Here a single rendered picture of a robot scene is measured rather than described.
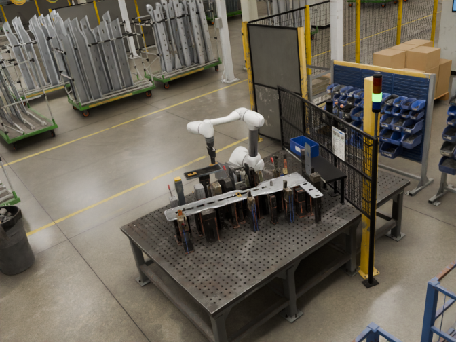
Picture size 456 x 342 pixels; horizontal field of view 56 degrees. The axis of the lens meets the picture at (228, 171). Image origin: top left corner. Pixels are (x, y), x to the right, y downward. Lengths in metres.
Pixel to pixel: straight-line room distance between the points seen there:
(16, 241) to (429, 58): 6.89
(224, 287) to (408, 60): 5.99
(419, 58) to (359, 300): 5.03
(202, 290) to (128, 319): 1.19
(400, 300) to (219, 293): 1.77
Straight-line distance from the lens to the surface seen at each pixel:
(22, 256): 5.63
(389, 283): 4.58
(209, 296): 3.49
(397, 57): 8.28
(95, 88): 10.57
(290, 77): 6.45
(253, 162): 4.70
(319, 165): 4.40
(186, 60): 12.00
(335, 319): 4.21
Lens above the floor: 3.09
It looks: 28 degrees down
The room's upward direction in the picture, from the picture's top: 8 degrees counter-clockwise
